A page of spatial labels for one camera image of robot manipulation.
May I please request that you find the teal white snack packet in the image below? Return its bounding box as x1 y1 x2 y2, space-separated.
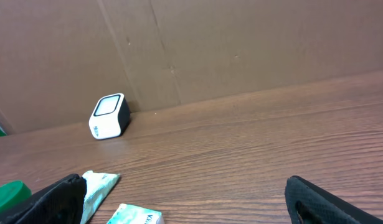
80 170 120 224

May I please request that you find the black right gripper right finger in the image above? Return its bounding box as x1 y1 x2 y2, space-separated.
285 175 383 224

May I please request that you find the white barcode scanner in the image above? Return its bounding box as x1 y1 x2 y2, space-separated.
88 93 131 140

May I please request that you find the small teal tissue pack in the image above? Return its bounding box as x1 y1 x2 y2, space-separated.
107 203 164 224

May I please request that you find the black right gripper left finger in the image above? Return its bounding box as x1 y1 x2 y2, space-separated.
0 174 87 224

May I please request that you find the green lid clear jar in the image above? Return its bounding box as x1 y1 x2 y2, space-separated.
0 180 32 213

